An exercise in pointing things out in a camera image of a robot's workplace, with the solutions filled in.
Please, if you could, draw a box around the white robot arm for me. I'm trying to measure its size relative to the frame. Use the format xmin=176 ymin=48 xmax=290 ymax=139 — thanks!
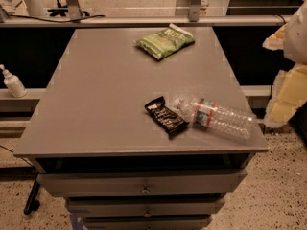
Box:
xmin=263 ymin=1 xmax=307 ymax=128

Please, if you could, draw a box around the clear plastic water bottle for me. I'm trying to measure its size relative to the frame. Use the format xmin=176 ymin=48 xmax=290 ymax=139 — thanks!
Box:
xmin=173 ymin=96 xmax=256 ymax=139

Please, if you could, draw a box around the white pump bottle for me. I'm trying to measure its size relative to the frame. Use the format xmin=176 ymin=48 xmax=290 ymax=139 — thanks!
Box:
xmin=0 ymin=64 xmax=27 ymax=98

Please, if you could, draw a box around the black snack bar wrapper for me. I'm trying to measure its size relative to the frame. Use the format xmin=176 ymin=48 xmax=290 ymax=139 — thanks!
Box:
xmin=145 ymin=96 xmax=189 ymax=139

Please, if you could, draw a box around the grey drawer cabinet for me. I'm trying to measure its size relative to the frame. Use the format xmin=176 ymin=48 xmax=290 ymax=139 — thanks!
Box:
xmin=15 ymin=28 xmax=267 ymax=230

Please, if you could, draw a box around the green chip bag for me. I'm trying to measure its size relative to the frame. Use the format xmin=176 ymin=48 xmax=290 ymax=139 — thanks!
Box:
xmin=134 ymin=23 xmax=195 ymax=60

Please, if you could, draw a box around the grey metal frame rail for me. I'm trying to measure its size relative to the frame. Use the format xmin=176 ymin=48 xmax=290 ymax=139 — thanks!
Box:
xmin=0 ymin=15 xmax=291 ymax=28

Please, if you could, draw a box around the grey metal frame post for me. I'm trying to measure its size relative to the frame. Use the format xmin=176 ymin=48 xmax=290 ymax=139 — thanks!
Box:
xmin=189 ymin=0 xmax=201 ymax=22

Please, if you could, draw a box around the black cable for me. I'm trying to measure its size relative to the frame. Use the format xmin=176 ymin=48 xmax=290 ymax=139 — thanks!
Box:
xmin=12 ymin=13 xmax=106 ymax=24

